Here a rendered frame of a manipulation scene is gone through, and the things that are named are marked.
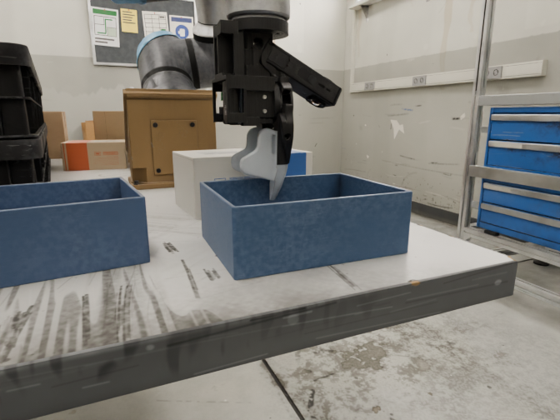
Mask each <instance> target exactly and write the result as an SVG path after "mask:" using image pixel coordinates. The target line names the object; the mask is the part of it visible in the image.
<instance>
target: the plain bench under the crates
mask: <svg viewBox="0 0 560 420"><path fill-rule="evenodd" d="M50 169H51V182H59V181H71V180H83V179H94V178H117V177H123V178H124V179H125V180H126V181H127V182H128V177H130V176H131V171H130V162H129V163H128V165H127V168H126V169H105V170H83V171H63V159H62V158H59V159H51V168H50ZM138 191H139V192H140V193H141V194H142V195H143V196H144V197H145V200H146V211H147V230H148V241H149V252H150V262H148V263H143V264H138V265H133V266H128V267H119V268H114V269H109V270H104V271H99V272H90V273H85V274H81V275H76V276H71V277H62V278H57V279H52V280H47V281H42V282H33V283H28V284H23V285H18V286H13V287H5V288H0V420H29V419H33V418H39V417H42V416H46V415H49V414H53V413H58V412H61V411H65V410H68V409H72V408H78V407H81V406H84V405H88V404H91V403H97V402H101V401H104V400H108V399H111V398H116V397H120V396H123V395H127V394H130V393H136V392H140V391H142V390H146V389H149V388H155V387H159V386H162V385H166V384H169V383H175V382H178V381H182V380H185V379H189V378H195V377H197V376H201V375H204V374H208V373H214V372H217V371H221V370H224V369H227V368H233V367H236V366H240V365H243V364H247V363H253V362H256V361H259V360H263V359H266V358H272V357H276V356H279V355H283V354H285V353H291V352H295V351H298V350H302V349H305V348H311V347H314V346H317V345H321V344H324V343H330V342H334V341H337V340H341V339H344V338H350V337H353V336H357V335H360V334H364V333H369V332H372V331H376V330H379V329H383V328H389V327H392V326H396V325H398V324H402V323H408V322H411V321H415V320H418V319H422V318H427V317H431V316H434V315H438V314H441V313H447V312H451V311H454V310H457V309H460V308H466V307H470V306H473V305H477V304H480V303H485V302H489V301H492V300H496V299H499V298H505V297H509V296H512V295H513V291H514V285H515V279H516V274H517V268H518V261H516V260H514V259H512V258H511V257H510V256H508V255H505V254H502V253H500V252H496V251H493V250H491V249H488V248H485V247H482V246H479V245H477V244H474V243H471V242H467V241H465V240H462V239H460V238H457V237H453V236H450V235H447V234H446V233H443V232H439V231H436V230H433V229H431V228H428V227H424V226H422V225H419V224H416V223H414V222H410V229H409V239H408V250H407V253H403V254H398V255H392V256H387V257H377V258H372V259H367V260H362V261H356V262H346V263H341V264H335V265H330V266H325V267H315V268H309V269H304V270H299V271H294V272H284V273H279V274H273V275H267V276H262V277H253V278H247V279H242V280H234V279H233V277H232V276H231V275H230V273H229V272H228V270H227V269H226V268H225V267H224V266H223V264H222V263H221V261H220V260H219V259H218V257H217V255H216V254H215V253H214V251H213V250H212V249H211V248H210V247H209V245H208V243H207V242H206V241H205V239H204V238H203V235H202V219H198V220H196V219H195V218H193V217H192V216H191V215H189V214H188V213H187V212H185V211H184V210H183V209H181V208H180V207H179V206H178V205H177V204H176V202H175V188H174V187H167V188H155V189H143V190H138Z"/></svg>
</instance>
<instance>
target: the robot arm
mask: <svg viewBox="0 0 560 420"><path fill-rule="evenodd" d="M195 5H196V11H197V23H196V24H195V26H194V27H193V28H192V34H193V37H192V38H184V39H181V38H180V37H179V36H178V35H176V34H173V33H172V32H169V31H156V32H152V33H150V34H148V35H147V36H146V37H145V38H144V39H143V40H142V41H141V42H140V43H139V45H138V48H137V70H138V71H139V77H140V82H141V87H142V88H151V89H186V90H197V89H200V88H212V108H213V122H214V123H220V122H223V123H224V124H230V125H241V126H257V127H253V128H251V129H250V130H249V131H248V133H247V146H246V147H245V148H244V149H243V150H241V151H240V152H237V153H235V154H234V155H232V158H231V165H232V168H233V169H234V170H236V171H239V172H242V173H243V174H245V175H248V176H252V177H256V178H263V179H267V180H270V183H269V200H275V199H276V197H277V195H278V193H279V191H280V189H281V187H282V185H283V180H284V178H285V176H286V173H287V170H288V164H289V162H290V157H291V151H292V146H293V132H294V124H293V92H295V93H296V94H297V95H299V96H301V97H302V98H304V99H306V101H307V102H309V103H310V104H312V105H313V106H315V107H317V108H325V107H332V106H335V105H336V103H337V100H338V98H339V96H340V94H341V91H342V89H341V88H340V87H339V86H338V85H336V84H335V83H334V82H332V81H331V80H330V79H328V78H326V77H324V76H323V75H321V74H320V73H318V72H316V71H315V70H313V69H312V68H310V67H309V66H308V65H306V64H305V63H303V62H301V61H300V60H298V59H297V58H296V57H294V56H293V55H292V54H290V53H289V52H287V51H285V50H284V49H282V48H281V47H279V46H278V45H277V44H275V43H274V42H273V40H277V39H282V38H286V37H287V36H288V20H289V19H290V0H195ZM216 92H221V101H223V107H219V113H217V110H216Z"/></svg>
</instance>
